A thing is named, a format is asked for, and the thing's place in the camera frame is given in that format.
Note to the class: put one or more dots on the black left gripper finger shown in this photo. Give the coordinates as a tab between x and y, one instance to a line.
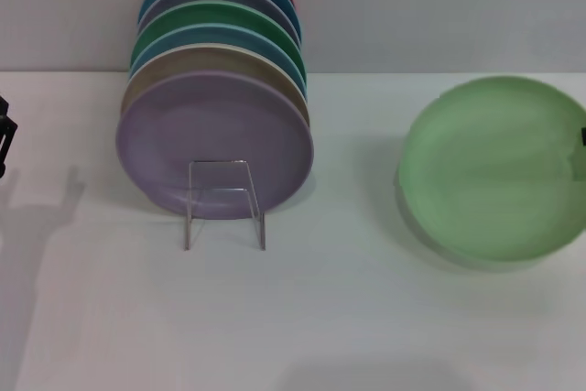
5	134

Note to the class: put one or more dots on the light green plate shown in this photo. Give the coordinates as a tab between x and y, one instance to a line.
490	171

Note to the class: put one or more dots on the lavender plate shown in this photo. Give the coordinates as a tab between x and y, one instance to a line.
206	125

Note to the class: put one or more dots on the beige plate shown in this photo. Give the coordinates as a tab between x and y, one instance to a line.
201	61

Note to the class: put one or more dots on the clear acrylic plate rack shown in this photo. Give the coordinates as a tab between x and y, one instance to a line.
219	180

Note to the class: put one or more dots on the dark green plate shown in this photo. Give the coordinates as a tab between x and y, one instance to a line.
215	13

